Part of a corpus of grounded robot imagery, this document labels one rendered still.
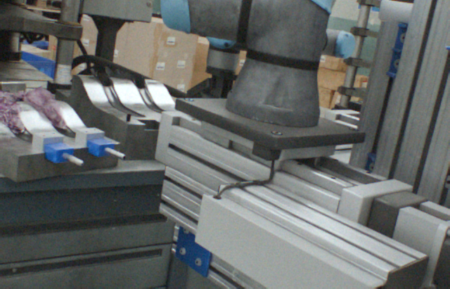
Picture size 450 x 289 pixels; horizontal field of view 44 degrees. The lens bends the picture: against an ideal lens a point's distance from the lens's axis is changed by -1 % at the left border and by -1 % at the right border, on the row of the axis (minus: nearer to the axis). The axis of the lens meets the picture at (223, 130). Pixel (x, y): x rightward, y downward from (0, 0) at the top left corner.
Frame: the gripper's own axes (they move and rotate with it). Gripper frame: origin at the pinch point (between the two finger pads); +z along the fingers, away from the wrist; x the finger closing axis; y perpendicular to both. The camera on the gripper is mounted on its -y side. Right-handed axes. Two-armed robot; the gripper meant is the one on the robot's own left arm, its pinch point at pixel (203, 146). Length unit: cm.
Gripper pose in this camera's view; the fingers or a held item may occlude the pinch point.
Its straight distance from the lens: 138.3
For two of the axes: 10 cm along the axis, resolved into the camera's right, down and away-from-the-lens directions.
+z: -1.7, 9.6, 2.2
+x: 8.7, 0.4, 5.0
